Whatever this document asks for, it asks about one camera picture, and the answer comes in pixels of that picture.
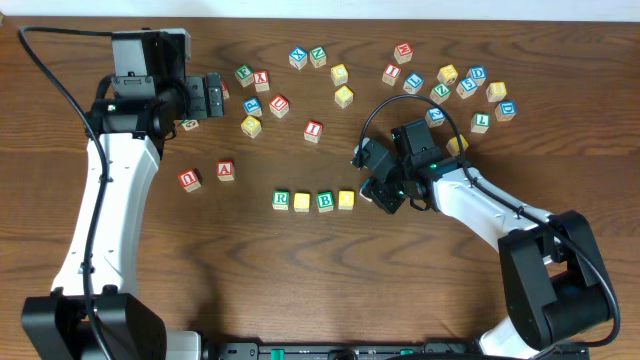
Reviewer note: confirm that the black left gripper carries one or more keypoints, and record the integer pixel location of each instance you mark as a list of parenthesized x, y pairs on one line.
[(214, 95)]

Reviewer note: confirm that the yellow o block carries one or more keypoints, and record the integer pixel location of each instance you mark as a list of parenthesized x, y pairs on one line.
[(302, 202), (346, 200)]

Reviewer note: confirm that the green B block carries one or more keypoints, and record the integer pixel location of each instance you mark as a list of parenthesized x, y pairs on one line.
[(325, 202)]

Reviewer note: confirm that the yellow O block front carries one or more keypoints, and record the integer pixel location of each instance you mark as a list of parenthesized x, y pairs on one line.
[(302, 202)]

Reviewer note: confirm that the green R block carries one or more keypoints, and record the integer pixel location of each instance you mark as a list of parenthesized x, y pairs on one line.
[(280, 200)]

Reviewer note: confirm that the blue T block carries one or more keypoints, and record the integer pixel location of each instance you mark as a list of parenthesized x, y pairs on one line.
[(363, 192)]

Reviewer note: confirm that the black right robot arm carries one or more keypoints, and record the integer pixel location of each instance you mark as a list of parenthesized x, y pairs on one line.
[(555, 282)]

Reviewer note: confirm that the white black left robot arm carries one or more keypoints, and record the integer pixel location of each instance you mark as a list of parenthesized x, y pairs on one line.
[(92, 311)]

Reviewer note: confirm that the red G block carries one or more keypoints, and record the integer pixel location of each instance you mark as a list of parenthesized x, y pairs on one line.
[(225, 90)]

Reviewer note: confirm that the green J block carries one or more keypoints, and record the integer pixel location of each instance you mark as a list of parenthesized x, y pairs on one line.
[(189, 125)]

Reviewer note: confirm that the green F block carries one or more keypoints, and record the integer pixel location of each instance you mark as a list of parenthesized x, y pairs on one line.
[(244, 75)]

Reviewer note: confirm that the blue P block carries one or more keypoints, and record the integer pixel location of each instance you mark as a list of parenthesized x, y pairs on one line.
[(252, 107)]

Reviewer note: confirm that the yellow block by P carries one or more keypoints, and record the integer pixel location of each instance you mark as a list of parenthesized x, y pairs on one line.
[(251, 126)]

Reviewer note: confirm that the red Y block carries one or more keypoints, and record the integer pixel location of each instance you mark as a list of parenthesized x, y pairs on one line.
[(261, 81)]

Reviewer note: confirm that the red A block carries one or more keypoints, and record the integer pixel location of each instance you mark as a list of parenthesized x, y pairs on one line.
[(225, 171)]

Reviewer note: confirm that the yellow K block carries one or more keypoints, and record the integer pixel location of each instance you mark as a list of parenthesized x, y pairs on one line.
[(457, 144)]

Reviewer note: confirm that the red U block middle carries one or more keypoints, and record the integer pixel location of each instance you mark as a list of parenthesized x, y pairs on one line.
[(279, 106)]

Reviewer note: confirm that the red u block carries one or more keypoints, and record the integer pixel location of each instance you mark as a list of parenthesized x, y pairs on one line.
[(189, 180), (279, 106)]

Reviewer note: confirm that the red U block near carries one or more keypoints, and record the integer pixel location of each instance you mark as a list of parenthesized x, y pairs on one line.
[(189, 180)]

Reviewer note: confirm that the blue 2 block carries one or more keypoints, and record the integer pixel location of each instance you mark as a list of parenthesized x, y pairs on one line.
[(434, 117)]

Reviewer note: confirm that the red I block left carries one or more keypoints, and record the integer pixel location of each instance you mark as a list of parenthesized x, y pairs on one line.
[(313, 131)]

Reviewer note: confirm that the red i block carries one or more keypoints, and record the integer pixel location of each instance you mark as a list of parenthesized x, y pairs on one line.
[(391, 74), (313, 131)]

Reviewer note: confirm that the blue X block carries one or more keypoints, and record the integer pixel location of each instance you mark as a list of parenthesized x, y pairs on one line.
[(298, 58)]

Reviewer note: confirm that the yellow block lower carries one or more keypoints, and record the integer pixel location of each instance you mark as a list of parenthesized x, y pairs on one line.
[(344, 96)]

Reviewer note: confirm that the green Z block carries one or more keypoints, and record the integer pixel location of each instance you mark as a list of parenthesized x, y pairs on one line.
[(440, 93)]

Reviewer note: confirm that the blue L block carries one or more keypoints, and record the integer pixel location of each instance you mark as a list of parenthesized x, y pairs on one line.
[(413, 83)]

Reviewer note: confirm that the green 7 block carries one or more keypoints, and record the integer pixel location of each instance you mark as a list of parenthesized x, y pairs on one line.
[(480, 123)]

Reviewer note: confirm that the red I block right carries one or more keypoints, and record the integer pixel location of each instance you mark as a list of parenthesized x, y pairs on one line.
[(391, 74)]

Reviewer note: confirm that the yellow block upper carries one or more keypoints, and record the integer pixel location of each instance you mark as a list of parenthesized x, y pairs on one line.
[(339, 74)]

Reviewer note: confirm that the blue 5 block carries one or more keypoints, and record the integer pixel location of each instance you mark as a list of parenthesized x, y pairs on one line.
[(466, 87)]

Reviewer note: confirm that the yellow block soccer side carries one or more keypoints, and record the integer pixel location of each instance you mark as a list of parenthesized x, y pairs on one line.
[(447, 75)]

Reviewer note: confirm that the blue D block right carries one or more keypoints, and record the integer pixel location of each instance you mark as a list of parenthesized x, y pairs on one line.
[(505, 111)]

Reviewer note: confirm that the blue d block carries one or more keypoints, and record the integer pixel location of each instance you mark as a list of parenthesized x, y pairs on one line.
[(505, 111), (477, 74)]

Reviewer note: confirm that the red block top right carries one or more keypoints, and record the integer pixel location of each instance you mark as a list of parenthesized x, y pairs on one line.
[(403, 53)]

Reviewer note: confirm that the yellow 8 block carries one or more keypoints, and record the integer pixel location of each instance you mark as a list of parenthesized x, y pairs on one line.
[(496, 91)]

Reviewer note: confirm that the blue D block upper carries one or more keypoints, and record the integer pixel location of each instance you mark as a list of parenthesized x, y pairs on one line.
[(477, 74)]

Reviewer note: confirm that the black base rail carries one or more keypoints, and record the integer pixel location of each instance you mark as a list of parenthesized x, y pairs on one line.
[(431, 350)]

